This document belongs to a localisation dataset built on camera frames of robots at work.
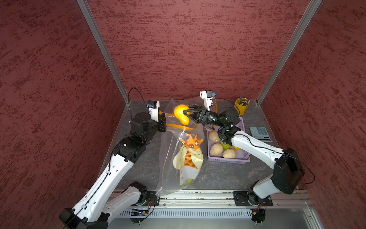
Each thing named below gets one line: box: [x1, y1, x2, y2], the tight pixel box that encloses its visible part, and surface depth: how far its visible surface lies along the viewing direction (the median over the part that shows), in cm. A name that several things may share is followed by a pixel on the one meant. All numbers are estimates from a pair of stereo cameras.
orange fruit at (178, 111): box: [173, 104, 190, 126], surface depth 57 cm
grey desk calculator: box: [249, 126, 274, 143], surface depth 102 cm
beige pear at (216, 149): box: [209, 143, 224, 156], surface depth 89 cm
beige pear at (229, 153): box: [222, 148, 236, 159], surface depth 87 cm
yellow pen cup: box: [233, 96, 251, 116], surface depth 108 cm
